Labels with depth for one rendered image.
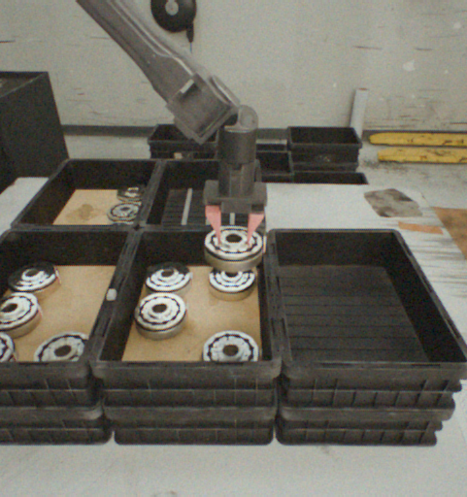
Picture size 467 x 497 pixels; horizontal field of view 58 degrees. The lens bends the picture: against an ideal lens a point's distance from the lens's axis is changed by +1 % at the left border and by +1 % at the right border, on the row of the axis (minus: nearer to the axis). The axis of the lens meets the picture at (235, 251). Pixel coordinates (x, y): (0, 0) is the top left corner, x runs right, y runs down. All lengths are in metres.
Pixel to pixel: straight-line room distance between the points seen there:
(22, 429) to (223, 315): 0.41
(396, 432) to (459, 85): 3.80
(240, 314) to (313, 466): 0.31
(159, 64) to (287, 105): 3.50
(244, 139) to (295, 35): 3.37
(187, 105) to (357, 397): 0.53
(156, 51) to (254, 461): 0.68
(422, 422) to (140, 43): 0.75
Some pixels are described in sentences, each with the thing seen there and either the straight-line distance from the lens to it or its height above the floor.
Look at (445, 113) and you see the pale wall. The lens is 4.44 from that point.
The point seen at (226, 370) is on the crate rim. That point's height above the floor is 0.93.
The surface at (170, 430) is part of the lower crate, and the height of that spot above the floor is 0.74.
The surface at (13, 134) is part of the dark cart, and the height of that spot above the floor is 0.72.
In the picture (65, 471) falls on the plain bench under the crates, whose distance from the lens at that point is 0.88.
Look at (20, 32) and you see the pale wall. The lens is 4.45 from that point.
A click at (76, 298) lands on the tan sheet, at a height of 0.83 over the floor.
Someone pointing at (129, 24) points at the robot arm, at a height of 1.37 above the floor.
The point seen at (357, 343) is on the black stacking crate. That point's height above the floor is 0.83.
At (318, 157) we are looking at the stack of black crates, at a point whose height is 0.51.
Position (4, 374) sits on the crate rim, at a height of 0.92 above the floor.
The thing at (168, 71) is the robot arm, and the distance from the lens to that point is 0.61.
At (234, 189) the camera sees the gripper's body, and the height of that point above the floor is 1.15.
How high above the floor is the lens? 1.44
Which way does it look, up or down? 36 degrees down
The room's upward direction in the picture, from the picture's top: straight up
